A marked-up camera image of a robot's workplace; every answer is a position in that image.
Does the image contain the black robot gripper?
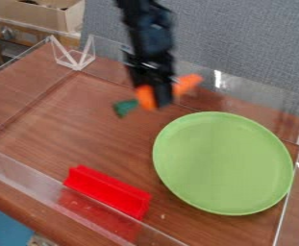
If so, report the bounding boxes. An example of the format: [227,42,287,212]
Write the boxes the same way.
[115,0,175,108]

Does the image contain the orange toy carrot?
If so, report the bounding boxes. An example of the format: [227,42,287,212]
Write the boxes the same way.
[113,73,204,119]

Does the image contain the cardboard box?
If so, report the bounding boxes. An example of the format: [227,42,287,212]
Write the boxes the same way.
[0,0,84,32]

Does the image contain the green round plate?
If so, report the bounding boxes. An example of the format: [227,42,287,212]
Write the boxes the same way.
[152,111,292,216]

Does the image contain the clear acrylic tray walls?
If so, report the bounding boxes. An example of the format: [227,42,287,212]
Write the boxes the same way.
[0,41,299,246]

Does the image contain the wooden shelf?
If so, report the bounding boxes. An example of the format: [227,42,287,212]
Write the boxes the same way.
[0,17,81,61]

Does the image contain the red plastic block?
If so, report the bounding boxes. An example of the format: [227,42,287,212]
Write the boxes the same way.
[62,165,151,220]

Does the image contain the clear acrylic triangle bracket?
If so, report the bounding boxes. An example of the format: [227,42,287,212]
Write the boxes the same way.
[48,35,96,71]

